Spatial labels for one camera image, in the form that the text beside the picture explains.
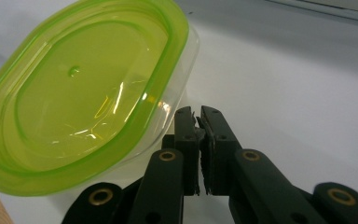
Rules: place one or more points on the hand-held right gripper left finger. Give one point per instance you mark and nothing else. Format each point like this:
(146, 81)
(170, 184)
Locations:
(186, 140)

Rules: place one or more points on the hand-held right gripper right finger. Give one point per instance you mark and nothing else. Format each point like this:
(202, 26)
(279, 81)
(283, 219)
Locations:
(219, 143)

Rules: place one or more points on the clear container with green lid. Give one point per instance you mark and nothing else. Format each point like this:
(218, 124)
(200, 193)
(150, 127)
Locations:
(84, 96)

